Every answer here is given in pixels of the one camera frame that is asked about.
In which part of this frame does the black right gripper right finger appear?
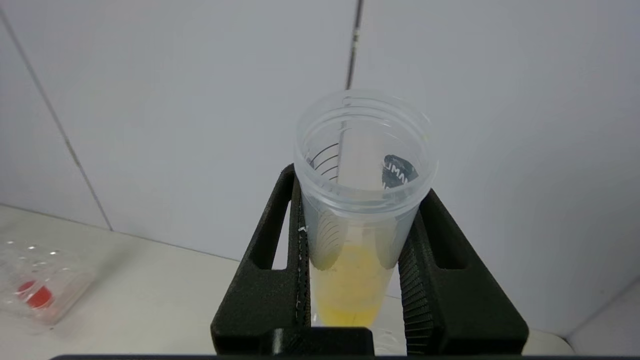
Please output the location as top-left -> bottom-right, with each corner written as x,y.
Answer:
398,188 -> 530,356

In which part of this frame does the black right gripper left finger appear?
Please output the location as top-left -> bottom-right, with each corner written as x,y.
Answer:
210,163 -> 312,354

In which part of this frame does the yellow pigment test tube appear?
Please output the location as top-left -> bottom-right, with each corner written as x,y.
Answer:
293,89 -> 439,328

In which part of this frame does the clear acrylic test tube rack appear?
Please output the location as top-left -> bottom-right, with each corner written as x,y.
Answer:
0,239 -> 97,328

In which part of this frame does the white-labelled red pigment test tube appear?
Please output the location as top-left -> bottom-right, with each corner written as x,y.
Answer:
15,279 -> 55,310

